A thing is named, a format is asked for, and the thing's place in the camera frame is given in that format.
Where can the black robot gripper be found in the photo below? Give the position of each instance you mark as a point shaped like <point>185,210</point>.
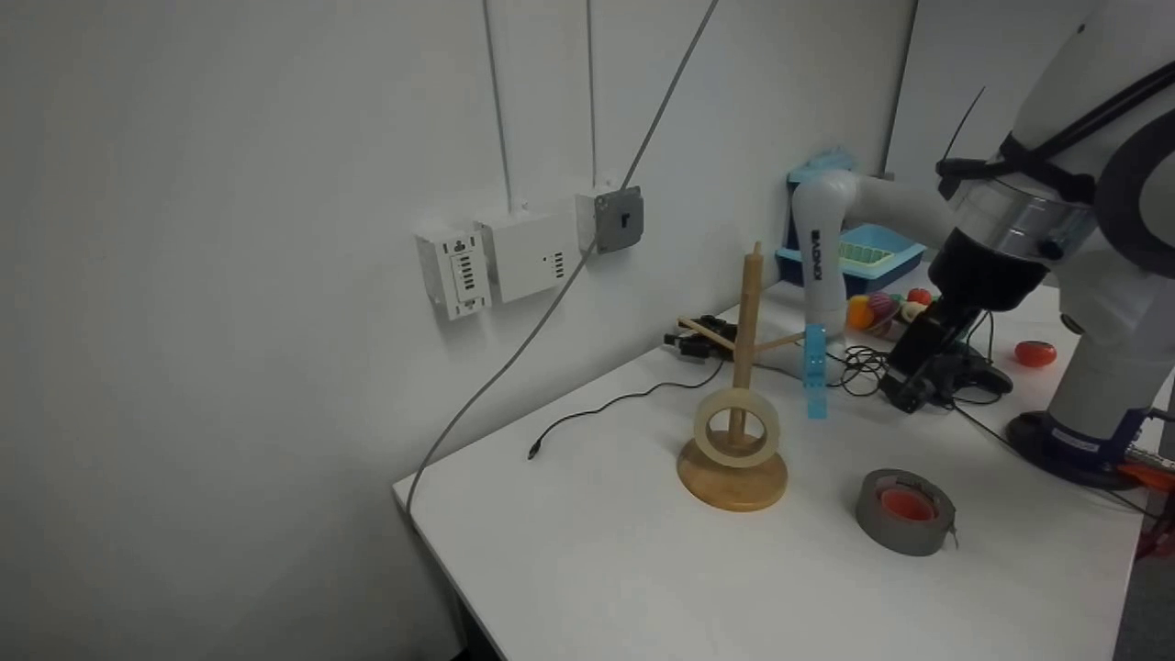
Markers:
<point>932,360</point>

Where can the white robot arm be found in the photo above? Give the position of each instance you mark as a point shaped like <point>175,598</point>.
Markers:
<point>1080,193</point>

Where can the wooden peg stand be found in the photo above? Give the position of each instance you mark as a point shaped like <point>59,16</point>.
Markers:
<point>758,487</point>

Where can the orange ball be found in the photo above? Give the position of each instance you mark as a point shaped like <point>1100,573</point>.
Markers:
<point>864,311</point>

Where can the blue plastic bin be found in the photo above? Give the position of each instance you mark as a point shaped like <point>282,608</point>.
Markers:
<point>875,253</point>

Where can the masking tape roll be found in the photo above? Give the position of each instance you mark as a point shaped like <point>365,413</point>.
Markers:
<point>736,428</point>

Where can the grey duct tape roll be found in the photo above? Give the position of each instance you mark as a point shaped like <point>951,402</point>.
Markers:
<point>906,511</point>

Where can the grey wall socket box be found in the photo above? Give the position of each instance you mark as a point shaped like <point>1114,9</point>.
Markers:
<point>610,216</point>

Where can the white wall junction box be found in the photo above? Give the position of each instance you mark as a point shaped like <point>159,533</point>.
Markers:
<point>529,253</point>

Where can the white wall adapter box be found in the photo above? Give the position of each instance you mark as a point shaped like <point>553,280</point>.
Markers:
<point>455,274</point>

